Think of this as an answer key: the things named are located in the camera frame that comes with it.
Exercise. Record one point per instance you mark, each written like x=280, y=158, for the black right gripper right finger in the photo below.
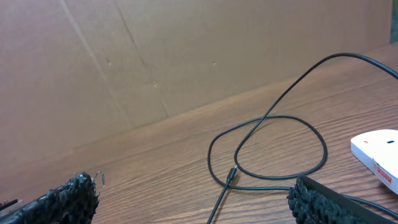
x=312, y=202

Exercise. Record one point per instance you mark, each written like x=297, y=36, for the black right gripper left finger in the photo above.
x=74, y=202

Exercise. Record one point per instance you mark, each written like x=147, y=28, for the white power strip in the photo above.
x=377, y=150

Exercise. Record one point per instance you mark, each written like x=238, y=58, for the brown cardboard backdrop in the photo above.
x=74, y=72

